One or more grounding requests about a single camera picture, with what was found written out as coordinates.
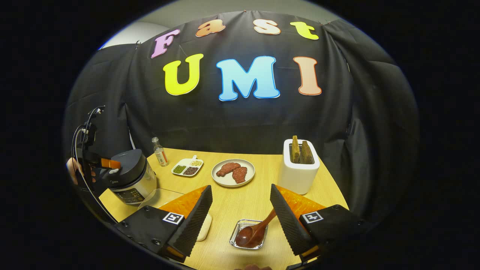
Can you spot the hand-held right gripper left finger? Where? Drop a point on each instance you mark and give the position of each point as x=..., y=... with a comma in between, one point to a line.
x=193, y=225

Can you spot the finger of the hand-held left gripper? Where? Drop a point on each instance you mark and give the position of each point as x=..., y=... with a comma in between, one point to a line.
x=110, y=164

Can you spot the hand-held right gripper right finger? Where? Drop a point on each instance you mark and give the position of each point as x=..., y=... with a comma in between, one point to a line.
x=288, y=228

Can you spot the black and white rice cooker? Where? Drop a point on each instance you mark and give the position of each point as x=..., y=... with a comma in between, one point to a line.
x=131, y=180

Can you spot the brown wooden spoon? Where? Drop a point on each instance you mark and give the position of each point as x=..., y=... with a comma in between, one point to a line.
x=247, y=236

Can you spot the square metal chopstick holder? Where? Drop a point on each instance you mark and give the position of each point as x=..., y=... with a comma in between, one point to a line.
x=240, y=223

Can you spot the small clear bottle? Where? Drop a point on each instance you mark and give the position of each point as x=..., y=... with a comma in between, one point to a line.
x=161, y=155

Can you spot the white toaster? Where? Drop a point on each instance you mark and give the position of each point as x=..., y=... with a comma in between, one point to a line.
x=298, y=176

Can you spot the round white plate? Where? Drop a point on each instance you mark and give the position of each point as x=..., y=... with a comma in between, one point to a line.
x=225, y=181

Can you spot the divided white bean dish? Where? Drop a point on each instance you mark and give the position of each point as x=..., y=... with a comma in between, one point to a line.
x=187, y=165

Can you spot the red meat piece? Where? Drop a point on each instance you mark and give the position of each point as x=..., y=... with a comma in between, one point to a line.
x=240, y=175
x=227, y=168

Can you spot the brown toast slice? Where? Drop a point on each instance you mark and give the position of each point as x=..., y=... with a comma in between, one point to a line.
x=295, y=150
x=306, y=153

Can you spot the black backdrop cloth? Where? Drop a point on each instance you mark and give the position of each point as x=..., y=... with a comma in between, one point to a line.
x=356, y=112

